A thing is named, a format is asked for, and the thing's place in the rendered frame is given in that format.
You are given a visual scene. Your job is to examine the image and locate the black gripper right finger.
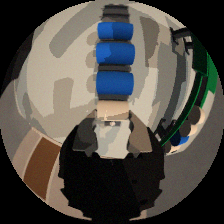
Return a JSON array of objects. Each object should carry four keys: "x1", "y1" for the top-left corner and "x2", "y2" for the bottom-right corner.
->
[{"x1": 126, "y1": 110, "x2": 165, "y2": 180}]

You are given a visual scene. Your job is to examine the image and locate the blue plastic bar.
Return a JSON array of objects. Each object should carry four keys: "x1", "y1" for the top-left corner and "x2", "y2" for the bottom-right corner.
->
[
  {"x1": 96, "y1": 71, "x2": 134, "y2": 95},
  {"x1": 97, "y1": 22, "x2": 133, "y2": 40},
  {"x1": 170, "y1": 131, "x2": 189, "y2": 147},
  {"x1": 96, "y1": 42, "x2": 135, "y2": 65}
]

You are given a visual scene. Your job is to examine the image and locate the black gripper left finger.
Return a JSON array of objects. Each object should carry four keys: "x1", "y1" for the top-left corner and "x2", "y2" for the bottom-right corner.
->
[{"x1": 58, "y1": 109, "x2": 98, "y2": 179}]

